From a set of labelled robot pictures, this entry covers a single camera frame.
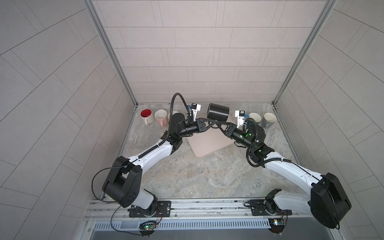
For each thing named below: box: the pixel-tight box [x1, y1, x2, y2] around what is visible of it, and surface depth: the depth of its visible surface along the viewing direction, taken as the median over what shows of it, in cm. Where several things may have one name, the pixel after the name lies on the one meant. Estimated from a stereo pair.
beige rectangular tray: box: [186, 124, 235, 158], surface depth 93 cm
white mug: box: [140, 108, 155, 126], surface depth 101 cm
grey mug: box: [261, 112, 277, 129], surface depth 98 cm
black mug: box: [207, 103, 230, 122], surface depth 71 cm
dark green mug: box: [248, 112, 262, 124], surface depth 98 cm
